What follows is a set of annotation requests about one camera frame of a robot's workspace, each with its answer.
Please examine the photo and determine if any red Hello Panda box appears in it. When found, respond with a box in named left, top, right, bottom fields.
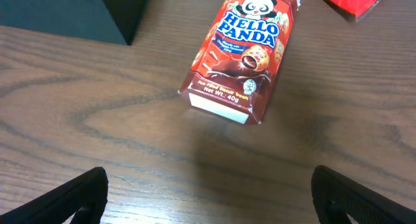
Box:
left=178, top=0, right=300, bottom=125

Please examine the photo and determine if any dark green gift box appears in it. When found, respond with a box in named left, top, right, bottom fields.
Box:
left=1, top=0, right=149, bottom=45

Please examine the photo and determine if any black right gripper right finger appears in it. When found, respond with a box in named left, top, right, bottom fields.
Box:
left=311, top=165, right=415, bottom=224

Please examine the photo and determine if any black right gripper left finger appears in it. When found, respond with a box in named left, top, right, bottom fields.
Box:
left=1, top=167, right=109, bottom=224

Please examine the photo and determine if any red Hacks candy bag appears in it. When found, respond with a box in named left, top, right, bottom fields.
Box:
left=311, top=0, right=396, bottom=18

